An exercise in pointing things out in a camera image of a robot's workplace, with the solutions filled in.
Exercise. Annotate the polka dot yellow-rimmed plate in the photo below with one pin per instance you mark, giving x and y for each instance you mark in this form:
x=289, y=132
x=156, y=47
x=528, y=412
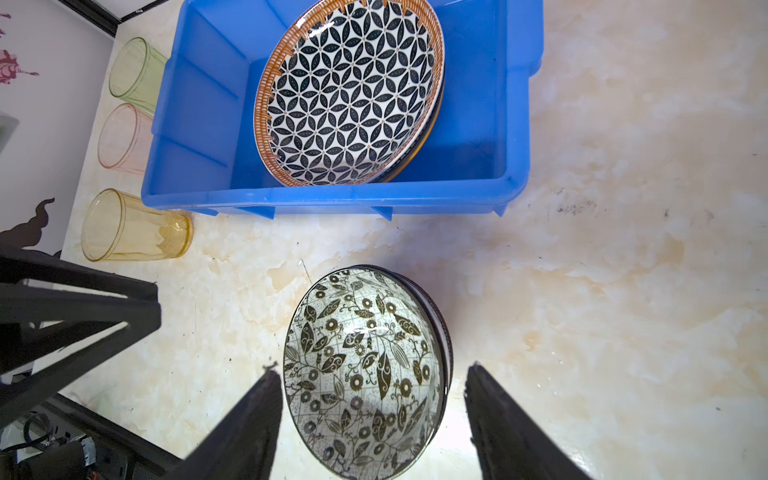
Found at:
x=410, y=154

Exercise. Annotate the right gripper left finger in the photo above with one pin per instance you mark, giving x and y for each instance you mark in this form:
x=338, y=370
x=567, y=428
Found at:
x=243, y=445

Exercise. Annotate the black geometric orange-rimmed plate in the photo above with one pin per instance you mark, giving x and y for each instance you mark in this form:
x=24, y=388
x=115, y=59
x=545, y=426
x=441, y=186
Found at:
x=348, y=90

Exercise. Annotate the dark floral patterned bowl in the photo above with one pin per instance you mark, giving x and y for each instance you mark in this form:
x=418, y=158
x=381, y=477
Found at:
x=368, y=364

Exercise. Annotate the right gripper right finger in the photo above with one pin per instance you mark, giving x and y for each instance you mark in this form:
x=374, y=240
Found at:
x=509, y=444

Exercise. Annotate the green translucent plastic cup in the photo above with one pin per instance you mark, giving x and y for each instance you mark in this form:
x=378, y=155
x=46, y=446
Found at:
x=136, y=74

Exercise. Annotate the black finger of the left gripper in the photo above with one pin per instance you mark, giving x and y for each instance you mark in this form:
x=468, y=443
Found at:
x=48, y=305
x=22, y=396

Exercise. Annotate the yellow translucent plastic cup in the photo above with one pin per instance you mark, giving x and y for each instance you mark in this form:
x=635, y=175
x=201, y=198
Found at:
x=119, y=227

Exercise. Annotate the pink translucent plastic cup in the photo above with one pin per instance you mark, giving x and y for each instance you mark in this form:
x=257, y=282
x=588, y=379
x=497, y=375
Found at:
x=125, y=140

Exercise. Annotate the blue plastic bin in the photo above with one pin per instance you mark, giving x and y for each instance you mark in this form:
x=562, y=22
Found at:
x=204, y=157

